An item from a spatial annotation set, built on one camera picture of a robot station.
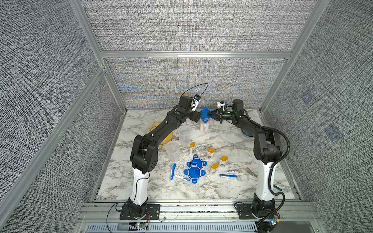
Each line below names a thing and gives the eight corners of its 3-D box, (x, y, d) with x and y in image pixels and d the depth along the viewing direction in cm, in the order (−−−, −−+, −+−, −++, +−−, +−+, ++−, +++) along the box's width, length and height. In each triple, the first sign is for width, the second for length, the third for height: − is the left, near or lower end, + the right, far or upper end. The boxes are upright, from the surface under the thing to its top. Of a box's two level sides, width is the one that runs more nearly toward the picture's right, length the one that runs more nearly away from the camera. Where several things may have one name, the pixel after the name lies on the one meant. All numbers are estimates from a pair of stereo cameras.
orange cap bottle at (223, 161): (218, 167, 90) (221, 160, 82) (217, 163, 92) (221, 155, 84) (224, 167, 90) (228, 160, 82) (224, 163, 92) (227, 155, 84)
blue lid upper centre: (186, 164, 92) (186, 163, 90) (195, 154, 96) (195, 153, 95) (198, 174, 88) (198, 173, 86) (207, 163, 92) (207, 162, 91)
